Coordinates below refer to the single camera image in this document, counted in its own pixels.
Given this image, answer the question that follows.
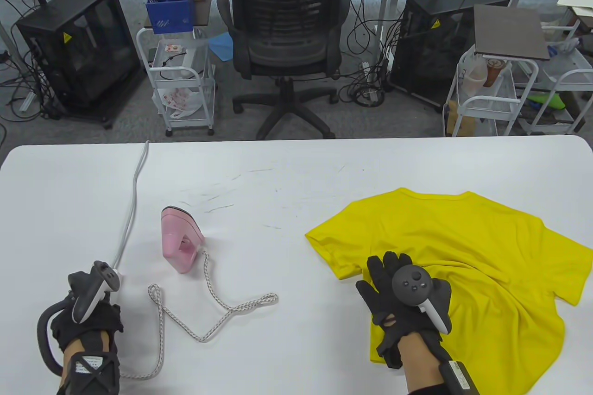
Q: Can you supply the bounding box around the person's left hand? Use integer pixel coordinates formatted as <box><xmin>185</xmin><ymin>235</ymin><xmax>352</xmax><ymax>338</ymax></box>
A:
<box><xmin>50</xmin><ymin>292</ymin><xmax>125</xmax><ymax>354</ymax></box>

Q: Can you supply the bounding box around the person's right hand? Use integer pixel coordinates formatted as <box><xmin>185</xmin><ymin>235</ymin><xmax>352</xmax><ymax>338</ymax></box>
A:
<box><xmin>356</xmin><ymin>252</ymin><xmax>452</xmax><ymax>370</ymax></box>

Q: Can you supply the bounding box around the grey white controller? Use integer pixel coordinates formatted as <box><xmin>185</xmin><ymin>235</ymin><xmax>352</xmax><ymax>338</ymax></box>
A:
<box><xmin>37</xmin><ymin>261</ymin><xmax>123</xmax><ymax>375</ymax></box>
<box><xmin>391</xmin><ymin>264</ymin><xmax>450</xmax><ymax>334</ymax></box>

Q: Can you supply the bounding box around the white braided iron cord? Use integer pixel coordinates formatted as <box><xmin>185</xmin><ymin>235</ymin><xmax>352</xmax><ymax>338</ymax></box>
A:
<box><xmin>118</xmin><ymin>249</ymin><xmax>278</xmax><ymax>379</ymax></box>

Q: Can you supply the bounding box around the pink electric iron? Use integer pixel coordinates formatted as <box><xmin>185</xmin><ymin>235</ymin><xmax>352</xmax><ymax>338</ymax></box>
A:
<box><xmin>161</xmin><ymin>206</ymin><xmax>206</xmax><ymax>274</ymax></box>

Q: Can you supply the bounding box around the yellow t-shirt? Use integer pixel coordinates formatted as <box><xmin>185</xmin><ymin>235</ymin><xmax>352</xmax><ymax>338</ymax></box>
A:
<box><xmin>305</xmin><ymin>188</ymin><xmax>593</xmax><ymax>395</ymax></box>

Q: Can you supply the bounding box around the person's right forearm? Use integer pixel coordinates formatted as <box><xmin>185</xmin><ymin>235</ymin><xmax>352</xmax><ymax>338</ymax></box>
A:
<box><xmin>398</xmin><ymin>332</ymin><xmax>452</xmax><ymax>395</ymax></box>

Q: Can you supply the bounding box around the black wrist sensor box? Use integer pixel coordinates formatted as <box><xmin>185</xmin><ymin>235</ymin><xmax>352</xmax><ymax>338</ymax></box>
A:
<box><xmin>438</xmin><ymin>360</ymin><xmax>480</xmax><ymax>395</ymax></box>

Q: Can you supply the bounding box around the white table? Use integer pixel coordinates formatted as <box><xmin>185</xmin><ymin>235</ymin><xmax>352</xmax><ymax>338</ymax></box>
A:
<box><xmin>0</xmin><ymin>135</ymin><xmax>593</xmax><ymax>395</ymax></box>

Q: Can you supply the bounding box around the brown paper bag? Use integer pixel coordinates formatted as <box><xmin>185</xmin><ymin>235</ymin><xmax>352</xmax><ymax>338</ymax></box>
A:
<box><xmin>446</xmin><ymin>101</ymin><xmax>478</xmax><ymax>136</ymax></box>

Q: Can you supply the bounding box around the white metal cart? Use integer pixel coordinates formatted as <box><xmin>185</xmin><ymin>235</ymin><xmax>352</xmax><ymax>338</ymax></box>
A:
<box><xmin>514</xmin><ymin>34</ymin><xmax>593</xmax><ymax>135</ymax></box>
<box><xmin>136</xmin><ymin>0</ymin><xmax>217</xmax><ymax>137</ymax></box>
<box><xmin>443</xmin><ymin>45</ymin><xmax>540</xmax><ymax>137</ymax></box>

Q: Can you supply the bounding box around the white printed plastic bag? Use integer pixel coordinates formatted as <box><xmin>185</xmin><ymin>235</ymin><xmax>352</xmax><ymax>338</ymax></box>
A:
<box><xmin>158</xmin><ymin>87</ymin><xmax>203</xmax><ymax>119</ymax></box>

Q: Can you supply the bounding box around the translucent plastic jug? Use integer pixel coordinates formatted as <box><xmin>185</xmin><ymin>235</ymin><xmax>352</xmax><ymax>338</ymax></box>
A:
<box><xmin>463</xmin><ymin>59</ymin><xmax>487</xmax><ymax>94</ymax></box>

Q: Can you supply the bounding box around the black computer case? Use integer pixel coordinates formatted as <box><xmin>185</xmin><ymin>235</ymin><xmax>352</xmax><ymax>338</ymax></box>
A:
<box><xmin>16</xmin><ymin>0</ymin><xmax>142</xmax><ymax>129</ymax></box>
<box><xmin>388</xmin><ymin>0</ymin><xmax>510</xmax><ymax>112</ymax></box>

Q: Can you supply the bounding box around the brown coffee cup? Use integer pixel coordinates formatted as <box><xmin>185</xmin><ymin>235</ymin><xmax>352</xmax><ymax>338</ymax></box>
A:
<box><xmin>484</xmin><ymin>58</ymin><xmax>503</xmax><ymax>88</ymax></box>

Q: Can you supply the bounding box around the green plastic item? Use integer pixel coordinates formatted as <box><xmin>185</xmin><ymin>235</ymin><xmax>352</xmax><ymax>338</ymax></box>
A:
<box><xmin>528</xmin><ymin>94</ymin><xmax>567</xmax><ymax>111</ymax></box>

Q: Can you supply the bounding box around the black mesh office chair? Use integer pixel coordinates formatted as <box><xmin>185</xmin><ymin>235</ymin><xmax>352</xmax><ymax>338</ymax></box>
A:
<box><xmin>217</xmin><ymin>0</ymin><xmax>351</xmax><ymax>140</ymax></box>

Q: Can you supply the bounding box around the blue cloth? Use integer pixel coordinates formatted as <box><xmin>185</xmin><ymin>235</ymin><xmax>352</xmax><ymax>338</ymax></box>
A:
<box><xmin>208</xmin><ymin>33</ymin><xmax>234</xmax><ymax>61</ymax></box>

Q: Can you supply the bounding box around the dark brown board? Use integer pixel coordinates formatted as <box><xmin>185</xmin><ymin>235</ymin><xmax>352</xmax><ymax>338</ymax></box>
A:
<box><xmin>473</xmin><ymin>4</ymin><xmax>551</xmax><ymax>61</ymax></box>

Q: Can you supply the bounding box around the black strapped wrist tracker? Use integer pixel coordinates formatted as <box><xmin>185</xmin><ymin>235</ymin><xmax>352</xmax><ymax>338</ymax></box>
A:
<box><xmin>63</xmin><ymin>352</ymin><xmax>121</xmax><ymax>395</ymax></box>

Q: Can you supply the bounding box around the grey power strip cable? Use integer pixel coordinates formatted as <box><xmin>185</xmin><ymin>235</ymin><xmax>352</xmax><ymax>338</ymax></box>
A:
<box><xmin>113</xmin><ymin>140</ymin><xmax>150</xmax><ymax>274</ymax></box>

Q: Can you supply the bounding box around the bundle of black cables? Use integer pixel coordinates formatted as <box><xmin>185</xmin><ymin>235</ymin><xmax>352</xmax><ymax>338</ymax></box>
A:
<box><xmin>338</xmin><ymin>57</ymin><xmax>394</xmax><ymax>108</ymax></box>
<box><xmin>0</xmin><ymin>50</ymin><xmax>61</xmax><ymax>122</ymax></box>

